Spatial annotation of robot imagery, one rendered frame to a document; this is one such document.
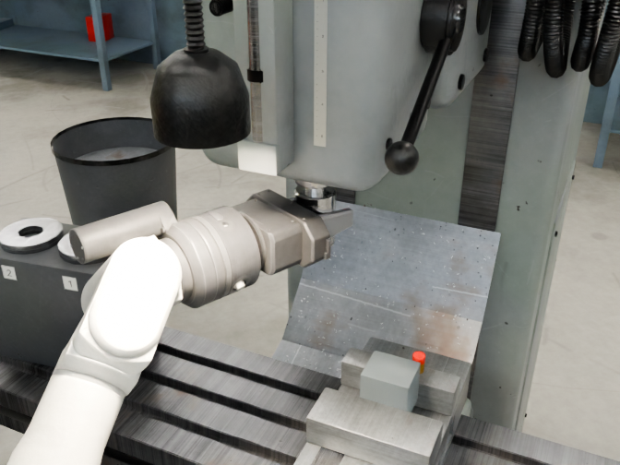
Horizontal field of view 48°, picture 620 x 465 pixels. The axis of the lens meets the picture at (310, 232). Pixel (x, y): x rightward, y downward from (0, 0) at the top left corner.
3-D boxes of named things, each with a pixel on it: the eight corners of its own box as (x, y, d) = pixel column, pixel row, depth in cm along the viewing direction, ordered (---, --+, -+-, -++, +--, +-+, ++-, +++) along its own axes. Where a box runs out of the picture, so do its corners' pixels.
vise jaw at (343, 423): (427, 482, 78) (430, 457, 76) (305, 442, 83) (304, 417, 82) (440, 446, 83) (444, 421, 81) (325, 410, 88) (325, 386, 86)
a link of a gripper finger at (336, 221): (348, 228, 80) (306, 244, 76) (349, 202, 78) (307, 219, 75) (357, 232, 79) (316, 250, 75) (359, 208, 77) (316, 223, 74)
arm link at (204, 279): (240, 286, 66) (131, 332, 60) (198, 311, 75) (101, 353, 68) (191, 180, 67) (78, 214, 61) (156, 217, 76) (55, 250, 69)
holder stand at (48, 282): (124, 383, 103) (104, 268, 93) (-2, 356, 109) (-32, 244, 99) (161, 336, 113) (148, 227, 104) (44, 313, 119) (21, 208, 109)
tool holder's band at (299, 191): (304, 209, 75) (304, 201, 75) (287, 192, 79) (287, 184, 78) (343, 201, 77) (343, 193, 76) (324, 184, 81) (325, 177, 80)
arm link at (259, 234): (332, 206, 71) (236, 243, 64) (330, 286, 75) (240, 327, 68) (258, 168, 79) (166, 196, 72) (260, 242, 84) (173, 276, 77)
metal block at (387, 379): (405, 426, 84) (408, 388, 81) (358, 412, 86) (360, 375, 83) (417, 399, 88) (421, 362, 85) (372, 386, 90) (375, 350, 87)
